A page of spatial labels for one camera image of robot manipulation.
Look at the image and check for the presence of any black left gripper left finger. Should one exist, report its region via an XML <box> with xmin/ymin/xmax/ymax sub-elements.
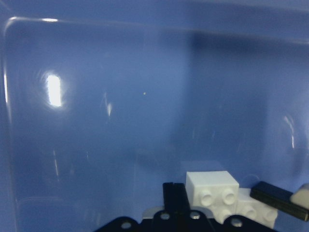
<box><xmin>97</xmin><ymin>182</ymin><xmax>212</xmax><ymax>232</ymax></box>

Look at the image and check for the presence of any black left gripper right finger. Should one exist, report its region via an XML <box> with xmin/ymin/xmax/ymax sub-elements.
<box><xmin>222</xmin><ymin>181</ymin><xmax>309</xmax><ymax>232</ymax></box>

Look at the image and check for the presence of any white block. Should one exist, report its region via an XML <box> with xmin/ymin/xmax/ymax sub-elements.
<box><xmin>185</xmin><ymin>171</ymin><xmax>239</xmax><ymax>224</ymax></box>

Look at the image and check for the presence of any blue plastic tray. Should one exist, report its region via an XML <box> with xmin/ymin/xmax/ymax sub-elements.
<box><xmin>0</xmin><ymin>0</ymin><xmax>309</xmax><ymax>232</ymax></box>

